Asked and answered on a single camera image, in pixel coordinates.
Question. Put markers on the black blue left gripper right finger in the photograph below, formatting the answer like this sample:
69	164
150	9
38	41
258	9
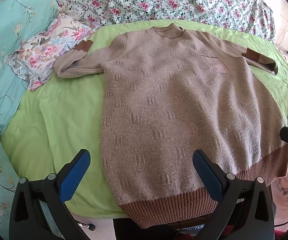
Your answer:
244	209

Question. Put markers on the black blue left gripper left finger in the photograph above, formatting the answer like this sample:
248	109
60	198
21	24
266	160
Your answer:
38	208

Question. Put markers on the beige knitted sweater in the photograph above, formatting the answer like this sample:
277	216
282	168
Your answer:
168	92

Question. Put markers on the white pink floral duvet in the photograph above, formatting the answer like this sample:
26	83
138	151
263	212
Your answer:
249	16

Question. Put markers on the pastel floral pillow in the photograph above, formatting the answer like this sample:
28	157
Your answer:
33	61

